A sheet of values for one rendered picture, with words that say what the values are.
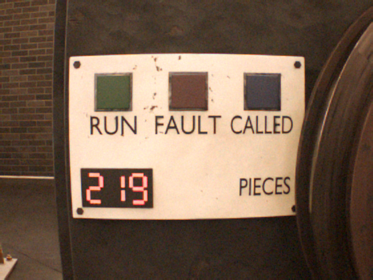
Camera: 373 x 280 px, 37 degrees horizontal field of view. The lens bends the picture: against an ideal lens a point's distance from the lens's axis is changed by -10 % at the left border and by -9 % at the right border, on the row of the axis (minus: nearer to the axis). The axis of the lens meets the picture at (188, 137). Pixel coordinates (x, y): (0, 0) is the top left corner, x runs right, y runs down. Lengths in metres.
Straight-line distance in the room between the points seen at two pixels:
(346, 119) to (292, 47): 0.17
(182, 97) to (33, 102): 6.15
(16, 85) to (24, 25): 0.71
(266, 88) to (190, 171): 0.12
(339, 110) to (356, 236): 0.12
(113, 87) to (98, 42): 0.06
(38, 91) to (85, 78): 6.10
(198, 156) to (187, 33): 0.14
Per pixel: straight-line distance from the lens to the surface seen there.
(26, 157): 6.85
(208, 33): 0.67
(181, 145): 0.65
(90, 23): 0.67
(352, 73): 0.54
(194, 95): 0.64
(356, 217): 0.54
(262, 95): 0.65
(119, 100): 0.64
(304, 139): 0.60
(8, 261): 3.75
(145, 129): 0.64
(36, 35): 6.77
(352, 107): 0.54
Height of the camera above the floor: 1.22
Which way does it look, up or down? 7 degrees down
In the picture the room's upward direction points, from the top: straight up
